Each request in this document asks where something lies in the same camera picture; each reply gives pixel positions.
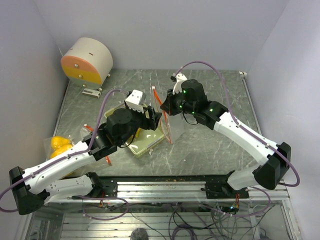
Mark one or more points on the pale green plastic basket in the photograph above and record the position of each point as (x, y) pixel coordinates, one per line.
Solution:
(143, 139)

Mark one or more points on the small white clip block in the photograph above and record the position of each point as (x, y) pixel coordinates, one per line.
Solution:
(91, 93)

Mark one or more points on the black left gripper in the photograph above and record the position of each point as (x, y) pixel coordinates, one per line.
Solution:
(150, 122)

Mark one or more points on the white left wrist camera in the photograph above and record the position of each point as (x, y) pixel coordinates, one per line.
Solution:
(135, 101)

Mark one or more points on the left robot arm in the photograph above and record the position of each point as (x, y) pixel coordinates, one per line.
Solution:
(57, 167)

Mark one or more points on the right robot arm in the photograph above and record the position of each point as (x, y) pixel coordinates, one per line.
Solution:
(272, 158)

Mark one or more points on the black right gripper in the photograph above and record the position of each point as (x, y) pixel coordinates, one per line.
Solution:
(168, 105)

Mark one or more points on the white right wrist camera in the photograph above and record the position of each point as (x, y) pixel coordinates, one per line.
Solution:
(178, 79)

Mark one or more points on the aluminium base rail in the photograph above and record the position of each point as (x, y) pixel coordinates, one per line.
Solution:
(181, 188)

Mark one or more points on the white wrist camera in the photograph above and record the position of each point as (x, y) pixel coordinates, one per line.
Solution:
(135, 101)
(178, 79)

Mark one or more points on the yellow bell pepper toy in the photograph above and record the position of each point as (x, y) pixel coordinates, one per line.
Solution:
(61, 150)

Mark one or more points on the yellow lemon toy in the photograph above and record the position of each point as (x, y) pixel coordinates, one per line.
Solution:
(57, 142)

